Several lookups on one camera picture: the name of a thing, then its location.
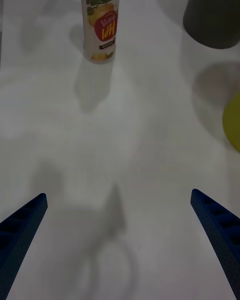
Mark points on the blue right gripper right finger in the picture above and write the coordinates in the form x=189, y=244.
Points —
x=220, y=230

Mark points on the yellow-green waste bin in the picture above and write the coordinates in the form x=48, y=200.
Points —
x=233, y=125

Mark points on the plastic bottle with red label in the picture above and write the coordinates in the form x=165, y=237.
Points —
x=99, y=25

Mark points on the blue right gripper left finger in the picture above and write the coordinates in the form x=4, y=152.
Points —
x=18, y=237

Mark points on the grey waste bin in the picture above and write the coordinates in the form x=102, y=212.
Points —
x=212, y=15

